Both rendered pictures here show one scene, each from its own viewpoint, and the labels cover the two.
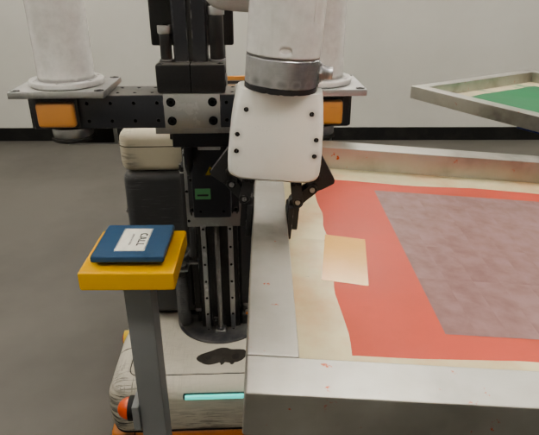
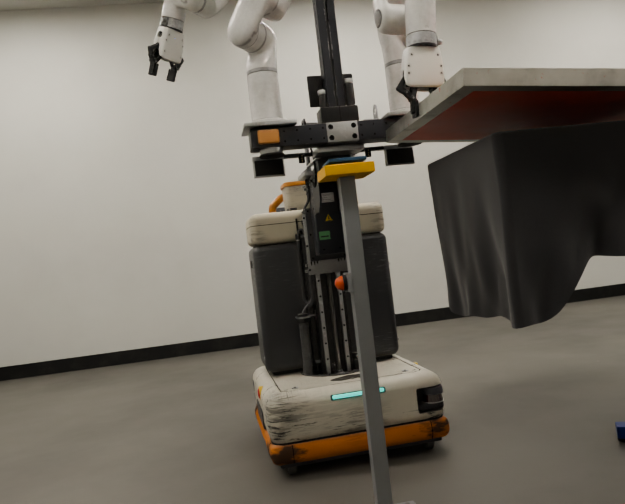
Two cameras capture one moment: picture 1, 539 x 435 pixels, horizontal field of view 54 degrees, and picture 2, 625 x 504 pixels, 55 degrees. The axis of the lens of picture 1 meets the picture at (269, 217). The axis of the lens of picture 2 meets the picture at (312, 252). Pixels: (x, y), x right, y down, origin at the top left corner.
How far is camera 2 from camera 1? 119 cm
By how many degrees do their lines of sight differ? 26
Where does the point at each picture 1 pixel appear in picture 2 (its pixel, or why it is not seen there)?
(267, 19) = (417, 16)
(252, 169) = (416, 80)
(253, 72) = (413, 39)
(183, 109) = (337, 130)
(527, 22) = not seen: hidden behind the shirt
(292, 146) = (432, 68)
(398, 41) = (401, 235)
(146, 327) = (354, 211)
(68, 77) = (274, 116)
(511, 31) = not seen: hidden behind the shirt
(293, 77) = (430, 37)
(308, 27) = (432, 18)
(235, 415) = not seen: hidden behind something
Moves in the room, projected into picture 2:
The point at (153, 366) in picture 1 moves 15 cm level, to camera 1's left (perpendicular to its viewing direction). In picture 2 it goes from (358, 240) to (301, 246)
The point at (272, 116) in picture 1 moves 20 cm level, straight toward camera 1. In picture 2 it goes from (422, 56) to (452, 24)
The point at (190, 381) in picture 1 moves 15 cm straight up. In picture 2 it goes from (333, 387) to (328, 343)
